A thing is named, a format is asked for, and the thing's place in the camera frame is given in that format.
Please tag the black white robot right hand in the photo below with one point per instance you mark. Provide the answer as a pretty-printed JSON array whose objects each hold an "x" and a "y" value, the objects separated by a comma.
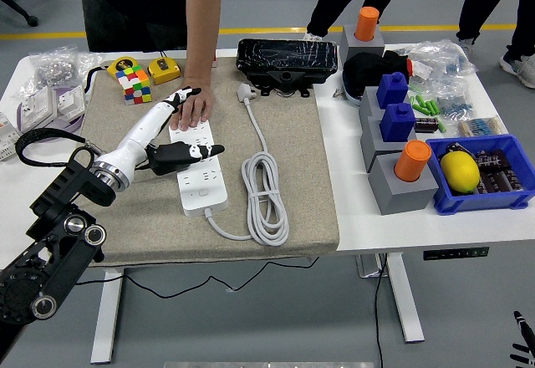
[{"x": 527, "y": 336}]

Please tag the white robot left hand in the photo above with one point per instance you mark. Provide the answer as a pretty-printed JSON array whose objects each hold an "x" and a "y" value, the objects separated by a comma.
[{"x": 138, "y": 138}]

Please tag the person's left hand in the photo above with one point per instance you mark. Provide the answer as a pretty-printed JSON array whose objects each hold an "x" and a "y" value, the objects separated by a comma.
[{"x": 196, "y": 108}]

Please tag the black plug adapter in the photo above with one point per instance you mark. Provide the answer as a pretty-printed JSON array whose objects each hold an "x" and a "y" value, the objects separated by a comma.
[{"x": 167, "y": 167}]

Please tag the white power strip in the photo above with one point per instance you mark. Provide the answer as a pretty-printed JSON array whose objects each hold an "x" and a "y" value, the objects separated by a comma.
[{"x": 205, "y": 188}]

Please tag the person's left forearm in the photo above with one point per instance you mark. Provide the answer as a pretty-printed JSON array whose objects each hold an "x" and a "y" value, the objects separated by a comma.
[{"x": 200, "y": 29}]

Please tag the small yellow tape measure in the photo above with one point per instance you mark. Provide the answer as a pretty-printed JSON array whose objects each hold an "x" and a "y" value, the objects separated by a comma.
[{"x": 164, "y": 71}]

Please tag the scrambled colour puzzle cube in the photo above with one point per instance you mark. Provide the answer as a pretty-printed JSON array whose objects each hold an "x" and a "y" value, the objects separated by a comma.
[{"x": 136, "y": 85}]

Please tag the purple tray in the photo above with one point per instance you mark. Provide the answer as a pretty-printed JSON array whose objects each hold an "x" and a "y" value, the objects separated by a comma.
[{"x": 73, "y": 123}]

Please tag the round yellow tape measure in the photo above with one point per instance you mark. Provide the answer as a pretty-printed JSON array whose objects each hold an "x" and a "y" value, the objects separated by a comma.
[{"x": 121, "y": 65}]

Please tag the white socket box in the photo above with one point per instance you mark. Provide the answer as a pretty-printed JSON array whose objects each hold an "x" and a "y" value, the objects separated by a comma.
[
  {"x": 71, "y": 99},
  {"x": 37, "y": 106}
]

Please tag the black device in plastic wrap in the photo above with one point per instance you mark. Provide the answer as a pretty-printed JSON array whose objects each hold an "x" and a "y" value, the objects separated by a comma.
[{"x": 286, "y": 56}]

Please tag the clear bag of metal parts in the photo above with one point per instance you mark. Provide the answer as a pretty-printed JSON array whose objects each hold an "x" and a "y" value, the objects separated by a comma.
[{"x": 52, "y": 71}]

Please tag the black table control panel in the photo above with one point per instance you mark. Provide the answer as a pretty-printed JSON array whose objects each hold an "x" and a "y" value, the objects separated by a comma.
[{"x": 455, "y": 253}]

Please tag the grey-brown mat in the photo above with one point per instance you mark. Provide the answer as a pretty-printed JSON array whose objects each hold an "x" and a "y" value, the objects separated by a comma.
[{"x": 292, "y": 175}]

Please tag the white table leg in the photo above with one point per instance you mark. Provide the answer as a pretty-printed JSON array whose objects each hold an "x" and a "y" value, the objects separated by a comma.
[
  {"x": 106, "y": 322},
  {"x": 403, "y": 301}
]

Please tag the white circuit breaker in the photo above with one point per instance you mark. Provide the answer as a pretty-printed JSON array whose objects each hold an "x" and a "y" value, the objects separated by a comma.
[{"x": 6, "y": 138}]

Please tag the blue plastic bin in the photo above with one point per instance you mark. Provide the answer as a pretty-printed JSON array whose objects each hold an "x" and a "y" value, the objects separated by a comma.
[{"x": 476, "y": 202}]

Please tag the white bowl with blue rim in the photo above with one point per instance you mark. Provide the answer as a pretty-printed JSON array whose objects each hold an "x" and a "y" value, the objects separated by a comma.
[{"x": 351, "y": 99}]

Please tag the dark brown capacitor pack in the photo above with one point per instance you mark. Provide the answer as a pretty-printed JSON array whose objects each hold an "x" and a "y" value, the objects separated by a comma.
[{"x": 497, "y": 175}]

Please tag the grey square block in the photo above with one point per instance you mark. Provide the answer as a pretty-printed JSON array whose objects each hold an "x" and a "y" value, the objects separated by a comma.
[
  {"x": 401, "y": 198},
  {"x": 368, "y": 104},
  {"x": 349, "y": 44},
  {"x": 370, "y": 142}
]

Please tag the black cloth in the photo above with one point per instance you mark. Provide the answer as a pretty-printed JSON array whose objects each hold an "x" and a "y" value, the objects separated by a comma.
[{"x": 363, "y": 71}]

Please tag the yellow lemon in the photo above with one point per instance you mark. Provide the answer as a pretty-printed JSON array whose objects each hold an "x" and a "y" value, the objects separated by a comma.
[{"x": 460, "y": 171}]

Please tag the orange cylinder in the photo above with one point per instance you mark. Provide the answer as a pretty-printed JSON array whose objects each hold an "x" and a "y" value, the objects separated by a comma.
[
  {"x": 367, "y": 23},
  {"x": 411, "y": 161}
]

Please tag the blue block with knob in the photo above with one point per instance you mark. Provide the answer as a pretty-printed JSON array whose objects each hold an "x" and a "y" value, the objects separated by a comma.
[
  {"x": 392, "y": 92},
  {"x": 397, "y": 125}
]

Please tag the small black clip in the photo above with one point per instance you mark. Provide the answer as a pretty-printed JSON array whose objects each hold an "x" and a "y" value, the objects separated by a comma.
[{"x": 453, "y": 148}]

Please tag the clear bag of taped resistors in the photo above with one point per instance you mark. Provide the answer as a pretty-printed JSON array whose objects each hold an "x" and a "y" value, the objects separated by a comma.
[{"x": 480, "y": 126}]

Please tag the green battery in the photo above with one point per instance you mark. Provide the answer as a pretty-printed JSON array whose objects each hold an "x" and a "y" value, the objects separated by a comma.
[
  {"x": 441, "y": 126},
  {"x": 421, "y": 109},
  {"x": 435, "y": 108},
  {"x": 414, "y": 103}
]

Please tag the small orange cap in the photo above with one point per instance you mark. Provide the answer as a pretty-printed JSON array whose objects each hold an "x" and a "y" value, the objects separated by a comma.
[{"x": 411, "y": 68}]

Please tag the small white carton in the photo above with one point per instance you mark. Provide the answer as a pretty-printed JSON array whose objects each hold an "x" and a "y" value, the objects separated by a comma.
[{"x": 423, "y": 71}]

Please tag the clear bag of blue resistors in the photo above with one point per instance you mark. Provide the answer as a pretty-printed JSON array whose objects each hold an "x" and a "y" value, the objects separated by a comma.
[{"x": 453, "y": 104}]

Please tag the large clear bag of resistors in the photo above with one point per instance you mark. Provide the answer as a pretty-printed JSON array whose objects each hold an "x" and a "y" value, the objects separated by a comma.
[{"x": 447, "y": 56}]

